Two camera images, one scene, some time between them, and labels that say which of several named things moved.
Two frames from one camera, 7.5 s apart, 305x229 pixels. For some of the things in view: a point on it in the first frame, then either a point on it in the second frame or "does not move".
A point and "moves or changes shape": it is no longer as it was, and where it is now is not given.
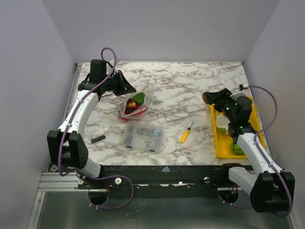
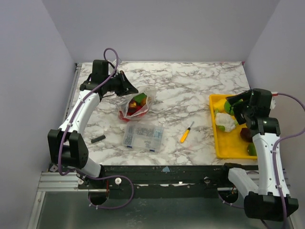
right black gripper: x=220 y=99 -> x=241 y=108
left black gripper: x=125 y=87 does not move
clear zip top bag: x=135 y=104 moves or changes shape
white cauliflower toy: x=222 y=122 does not move
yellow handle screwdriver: x=184 y=136 does not move
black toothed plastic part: x=98 y=139 does not move
